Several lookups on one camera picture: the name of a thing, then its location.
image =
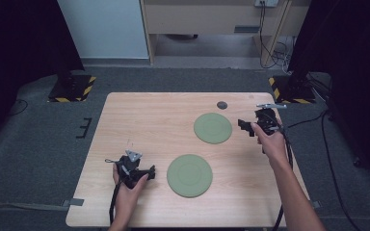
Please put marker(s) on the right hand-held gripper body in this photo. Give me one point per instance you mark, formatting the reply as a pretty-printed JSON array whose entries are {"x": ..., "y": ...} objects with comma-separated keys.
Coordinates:
[{"x": 267, "y": 120}]

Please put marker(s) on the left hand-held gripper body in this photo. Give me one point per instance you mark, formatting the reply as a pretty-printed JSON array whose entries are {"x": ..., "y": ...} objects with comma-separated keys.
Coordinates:
[{"x": 129, "y": 168}]

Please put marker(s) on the green round plate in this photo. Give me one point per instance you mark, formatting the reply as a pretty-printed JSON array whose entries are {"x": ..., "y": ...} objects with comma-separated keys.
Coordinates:
[
  {"x": 189, "y": 175},
  {"x": 213, "y": 128}
]

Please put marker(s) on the person's right hand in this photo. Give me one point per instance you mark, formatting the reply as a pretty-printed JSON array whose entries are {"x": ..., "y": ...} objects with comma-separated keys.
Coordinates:
[{"x": 272, "y": 144}]

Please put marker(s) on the person's left hand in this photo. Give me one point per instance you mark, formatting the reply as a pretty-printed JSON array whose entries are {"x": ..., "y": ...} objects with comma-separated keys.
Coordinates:
[{"x": 126, "y": 195}]

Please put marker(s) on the grey round table grommet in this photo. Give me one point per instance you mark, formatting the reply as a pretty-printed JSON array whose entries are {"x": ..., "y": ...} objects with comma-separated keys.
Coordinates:
[{"x": 222, "y": 105}]

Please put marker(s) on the black hazard-striped stand base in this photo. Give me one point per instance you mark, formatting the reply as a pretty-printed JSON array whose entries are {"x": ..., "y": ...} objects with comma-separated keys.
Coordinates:
[
  {"x": 72, "y": 89},
  {"x": 290, "y": 91}
]

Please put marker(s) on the grey tape piece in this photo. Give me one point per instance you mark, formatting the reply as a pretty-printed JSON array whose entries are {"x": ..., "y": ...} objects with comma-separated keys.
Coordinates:
[
  {"x": 316, "y": 204},
  {"x": 74, "y": 202}
]

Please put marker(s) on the grey desk label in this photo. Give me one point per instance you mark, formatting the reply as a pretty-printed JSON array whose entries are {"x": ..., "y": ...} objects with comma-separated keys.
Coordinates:
[{"x": 246, "y": 29}]

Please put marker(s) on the black curtain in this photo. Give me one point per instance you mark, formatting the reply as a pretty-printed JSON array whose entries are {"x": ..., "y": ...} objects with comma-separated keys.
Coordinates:
[
  {"x": 353, "y": 64},
  {"x": 16, "y": 48}
]

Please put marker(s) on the light wooden desk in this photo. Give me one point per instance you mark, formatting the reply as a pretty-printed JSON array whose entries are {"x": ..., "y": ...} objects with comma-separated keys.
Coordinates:
[{"x": 205, "y": 19}]

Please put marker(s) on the white power strip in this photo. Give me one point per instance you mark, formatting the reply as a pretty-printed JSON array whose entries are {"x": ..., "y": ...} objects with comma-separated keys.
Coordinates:
[{"x": 266, "y": 3}]

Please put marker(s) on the white partition panel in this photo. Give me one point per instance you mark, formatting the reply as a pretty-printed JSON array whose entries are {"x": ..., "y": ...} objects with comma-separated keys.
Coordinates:
[{"x": 102, "y": 29}]

